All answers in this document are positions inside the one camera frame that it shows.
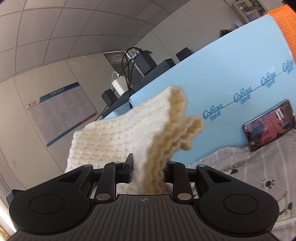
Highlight orange printed board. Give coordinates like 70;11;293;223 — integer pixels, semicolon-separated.
268;5;296;61

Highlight grey filing cabinet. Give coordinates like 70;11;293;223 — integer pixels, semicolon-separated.
232;0;269;25

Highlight white cable spool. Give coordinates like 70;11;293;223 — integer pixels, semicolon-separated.
111;72;130;95

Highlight light blue foam board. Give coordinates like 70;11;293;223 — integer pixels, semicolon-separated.
102;14;296;165

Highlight cream knitted sweater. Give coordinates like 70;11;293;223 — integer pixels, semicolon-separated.
65;86;204;195

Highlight blue wall information board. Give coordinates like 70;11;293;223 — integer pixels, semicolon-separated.
26;81;97;147

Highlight black smartphone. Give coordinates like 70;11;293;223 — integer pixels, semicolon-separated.
243;99;296;152

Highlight small black speaker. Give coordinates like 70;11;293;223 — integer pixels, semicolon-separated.
101;89;118;107

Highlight cartoon printed blanket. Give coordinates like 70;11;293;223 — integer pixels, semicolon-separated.
172;128;296;241

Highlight black monitor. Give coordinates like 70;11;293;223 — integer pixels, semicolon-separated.
175;47;194;62

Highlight green potted plant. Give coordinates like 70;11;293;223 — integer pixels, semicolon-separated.
218;26;239;38

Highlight black cables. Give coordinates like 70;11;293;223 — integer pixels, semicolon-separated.
119;47;142;89

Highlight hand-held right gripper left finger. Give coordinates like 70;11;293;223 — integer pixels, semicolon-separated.
55;153;134;202

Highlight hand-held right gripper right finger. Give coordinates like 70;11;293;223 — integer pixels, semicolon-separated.
162;161;233;202

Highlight large black speaker box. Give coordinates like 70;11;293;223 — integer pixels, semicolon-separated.
134;52;158;76

